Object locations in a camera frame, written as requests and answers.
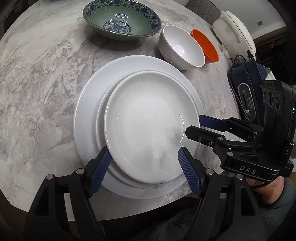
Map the dark blue electric grill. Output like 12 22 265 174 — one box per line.
228 59 275 123

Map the white and purple rice cooker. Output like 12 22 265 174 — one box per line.
212 10 257 58

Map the grey quilted chair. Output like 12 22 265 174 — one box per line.
187 0 222 22

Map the white cloth with green edge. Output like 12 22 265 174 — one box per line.
264 66 277 80

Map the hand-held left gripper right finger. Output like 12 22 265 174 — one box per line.
178 147 266 241

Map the person's grey clothing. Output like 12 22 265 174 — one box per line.
125 202 201 241

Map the small white bowl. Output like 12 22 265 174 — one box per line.
158 25 206 70

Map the orange bowl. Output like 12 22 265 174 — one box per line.
190 29 219 64

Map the small deep white plate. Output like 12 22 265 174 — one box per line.
104 71 200 184

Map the blue patterned green bowl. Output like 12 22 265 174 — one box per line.
83 0 162 42

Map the person's right forearm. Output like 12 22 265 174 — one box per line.
261 178 296 241

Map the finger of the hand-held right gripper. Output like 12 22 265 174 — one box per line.
199 115 264 139
186 125 264 160

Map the person's right hand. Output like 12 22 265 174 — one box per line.
251 178 286 204

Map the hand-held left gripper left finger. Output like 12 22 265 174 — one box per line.
22 146 112 241

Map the black power cable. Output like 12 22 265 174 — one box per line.
228 51 254 112

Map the large white plate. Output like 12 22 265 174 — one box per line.
73 55 204 200

